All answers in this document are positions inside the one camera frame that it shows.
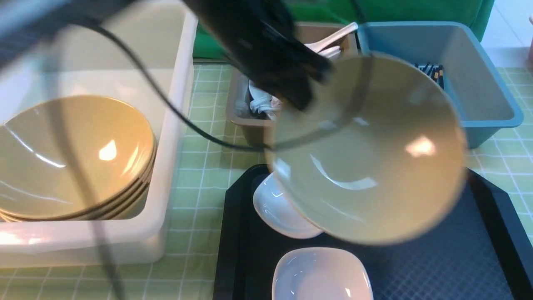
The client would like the white spoon far left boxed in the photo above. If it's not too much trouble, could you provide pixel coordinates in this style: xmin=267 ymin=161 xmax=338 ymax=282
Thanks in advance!
xmin=248 ymin=80 xmax=281 ymax=121

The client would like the blue plastic chopstick bin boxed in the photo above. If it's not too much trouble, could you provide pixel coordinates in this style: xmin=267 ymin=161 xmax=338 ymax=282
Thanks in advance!
xmin=357 ymin=21 xmax=524 ymax=149

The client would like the large white plastic tub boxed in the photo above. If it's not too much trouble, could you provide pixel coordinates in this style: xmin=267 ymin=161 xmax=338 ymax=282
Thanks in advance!
xmin=0 ymin=0 xmax=197 ymax=268

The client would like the top stacked tan bowl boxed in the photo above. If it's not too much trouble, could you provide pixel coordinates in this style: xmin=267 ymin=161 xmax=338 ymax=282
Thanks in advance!
xmin=1 ymin=95 xmax=156 ymax=202

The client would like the bottom stacked tan bowl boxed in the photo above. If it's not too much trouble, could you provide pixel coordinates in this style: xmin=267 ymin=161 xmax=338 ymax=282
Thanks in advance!
xmin=0 ymin=167 xmax=152 ymax=222

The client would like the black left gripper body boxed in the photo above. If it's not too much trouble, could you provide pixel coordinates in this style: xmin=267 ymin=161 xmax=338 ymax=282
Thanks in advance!
xmin=185 ymin=0 xmax=331 ymax=111

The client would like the black hanging cable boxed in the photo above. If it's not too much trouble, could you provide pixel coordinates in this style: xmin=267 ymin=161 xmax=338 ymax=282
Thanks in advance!
xmin=42 ymin=50 xmax=126 ymax=300

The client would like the tan noodle bowl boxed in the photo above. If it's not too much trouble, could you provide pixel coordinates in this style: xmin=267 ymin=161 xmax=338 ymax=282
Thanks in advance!
xmin=265 ymin=52 xmax=467 ymax=245

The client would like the stacked tan bowl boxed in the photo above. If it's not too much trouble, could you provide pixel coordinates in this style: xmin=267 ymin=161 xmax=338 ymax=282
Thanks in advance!
xmin=1 ymin=131 xmax=157 ymax=222
xmin=0 ymin=167 xmax=152 ymax=222
xmin=0 ymin=146 xmax=157 ymax=221
xmin=1 ymin=95 xmax=156 ymax=202

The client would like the white square dish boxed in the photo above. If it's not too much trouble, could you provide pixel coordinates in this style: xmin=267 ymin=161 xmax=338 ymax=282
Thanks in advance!
xmin=271 ymin=247 xmax=374 ymax=300
xmin=252 ymin=173 xmax=323 ymax=240

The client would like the black serving tray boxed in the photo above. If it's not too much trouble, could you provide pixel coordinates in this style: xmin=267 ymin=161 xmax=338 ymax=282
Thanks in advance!
xmin=213 ymin=165 xmax=532 ymax=300

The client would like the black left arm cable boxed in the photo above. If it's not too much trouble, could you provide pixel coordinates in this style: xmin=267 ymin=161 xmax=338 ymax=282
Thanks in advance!
xmin=62 ymin=15 xmax=375 ymax=153

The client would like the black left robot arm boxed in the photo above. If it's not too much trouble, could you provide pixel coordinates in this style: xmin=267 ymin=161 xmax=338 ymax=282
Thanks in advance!
xmin=0 ymin=0 xmax=332 ymax=111

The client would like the green backdrop cloth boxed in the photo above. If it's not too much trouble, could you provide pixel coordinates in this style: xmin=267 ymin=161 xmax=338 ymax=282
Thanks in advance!
xmin=194 ymin=0 xmax=494 ymax=58

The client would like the white spoon leaning top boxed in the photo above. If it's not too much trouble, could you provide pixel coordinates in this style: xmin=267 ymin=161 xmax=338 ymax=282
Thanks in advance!
xmin=304 ymin=22 xmax=359 ymax=53

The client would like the brown plastic spoon bin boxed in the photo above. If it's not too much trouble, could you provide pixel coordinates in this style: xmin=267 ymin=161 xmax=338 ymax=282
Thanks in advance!
xmin=226 ymin=22 xmax=358 ymax=145

